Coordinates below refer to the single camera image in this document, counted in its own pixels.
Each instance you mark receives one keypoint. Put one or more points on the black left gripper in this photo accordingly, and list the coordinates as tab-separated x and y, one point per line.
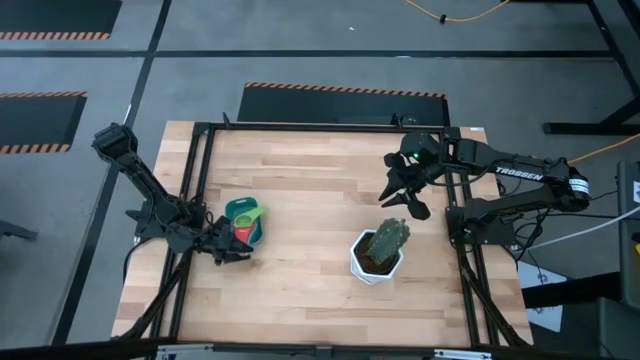
217	242

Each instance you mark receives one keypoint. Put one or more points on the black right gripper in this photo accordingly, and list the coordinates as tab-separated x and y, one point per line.
422	155

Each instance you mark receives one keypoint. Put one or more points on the red measuring cup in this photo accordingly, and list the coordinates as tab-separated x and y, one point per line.
245	232

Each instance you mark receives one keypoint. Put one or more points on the teal measuring cup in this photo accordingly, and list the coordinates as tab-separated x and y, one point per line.
259	235

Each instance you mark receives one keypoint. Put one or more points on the green measuring cup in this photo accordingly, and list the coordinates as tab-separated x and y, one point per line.
250	217

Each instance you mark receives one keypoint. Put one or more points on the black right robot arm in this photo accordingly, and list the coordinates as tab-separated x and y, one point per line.
520	185

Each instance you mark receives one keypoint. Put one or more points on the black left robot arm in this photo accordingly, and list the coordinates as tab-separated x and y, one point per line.
145	190

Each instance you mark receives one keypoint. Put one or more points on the teal plastic basket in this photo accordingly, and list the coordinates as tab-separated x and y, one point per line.
240	202

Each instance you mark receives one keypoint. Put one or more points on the green cactus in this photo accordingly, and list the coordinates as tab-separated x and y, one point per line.
387	240

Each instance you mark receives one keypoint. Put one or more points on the white plant pot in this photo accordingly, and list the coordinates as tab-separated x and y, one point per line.
367	277

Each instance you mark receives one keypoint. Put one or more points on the black hazard-striped floor mat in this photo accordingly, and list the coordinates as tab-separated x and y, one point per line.
55	15
340	107
35	122

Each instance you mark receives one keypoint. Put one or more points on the white sheet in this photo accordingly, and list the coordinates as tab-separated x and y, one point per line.
550	320

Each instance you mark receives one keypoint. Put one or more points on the black floor beam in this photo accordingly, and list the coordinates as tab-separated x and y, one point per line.
575	292

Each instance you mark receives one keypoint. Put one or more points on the grey equipment box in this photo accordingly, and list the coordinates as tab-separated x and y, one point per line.
629	225

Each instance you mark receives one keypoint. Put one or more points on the black desk leg frame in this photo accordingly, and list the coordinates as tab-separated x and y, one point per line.
575	128

